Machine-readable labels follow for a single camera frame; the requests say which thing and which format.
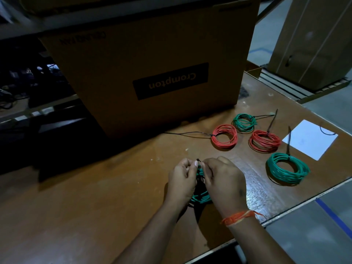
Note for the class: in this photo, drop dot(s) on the person's left hand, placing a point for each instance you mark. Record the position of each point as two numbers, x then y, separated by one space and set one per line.
180 180

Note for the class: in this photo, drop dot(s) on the person's right hand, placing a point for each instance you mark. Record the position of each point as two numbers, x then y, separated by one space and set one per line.
225 186

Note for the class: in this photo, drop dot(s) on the person's right fingers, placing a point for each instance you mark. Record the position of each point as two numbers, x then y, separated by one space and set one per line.
208 170

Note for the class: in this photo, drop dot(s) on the person's left thumb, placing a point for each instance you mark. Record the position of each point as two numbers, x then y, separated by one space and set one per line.
194 167

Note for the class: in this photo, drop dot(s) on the person's right forearm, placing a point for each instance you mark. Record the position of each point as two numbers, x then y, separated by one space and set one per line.
255 241

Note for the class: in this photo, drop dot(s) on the person's left forearm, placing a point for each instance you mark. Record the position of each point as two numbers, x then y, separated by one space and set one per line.
154 233

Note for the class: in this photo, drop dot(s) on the orange thread wristband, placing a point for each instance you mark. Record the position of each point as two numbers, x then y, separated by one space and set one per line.
238 217

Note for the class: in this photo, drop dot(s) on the white paper sheet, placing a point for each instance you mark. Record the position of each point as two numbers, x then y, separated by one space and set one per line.
309 139

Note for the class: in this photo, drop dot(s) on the large brown cardboard box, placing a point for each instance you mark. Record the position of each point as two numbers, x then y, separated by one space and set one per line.
154 68

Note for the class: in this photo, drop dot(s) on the small open cardboard box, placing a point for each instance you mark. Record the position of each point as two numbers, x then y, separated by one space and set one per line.
253 71

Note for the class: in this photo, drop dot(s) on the wooden pallet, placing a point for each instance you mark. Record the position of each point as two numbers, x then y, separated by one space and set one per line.
299 86

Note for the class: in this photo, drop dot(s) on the metal shelf rack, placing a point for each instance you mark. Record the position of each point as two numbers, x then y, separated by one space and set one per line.
33 79

